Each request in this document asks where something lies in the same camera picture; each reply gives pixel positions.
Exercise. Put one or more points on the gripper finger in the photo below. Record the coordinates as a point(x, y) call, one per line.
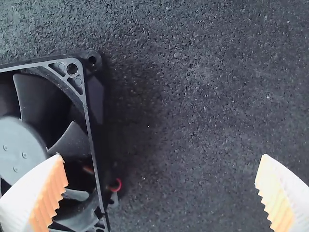
point(285, 193)
point(31, 193)

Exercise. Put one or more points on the black mat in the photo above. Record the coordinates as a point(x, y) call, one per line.
point(205, 96)

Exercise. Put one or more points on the black square fan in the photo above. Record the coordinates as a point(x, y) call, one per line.
point(48, 108)

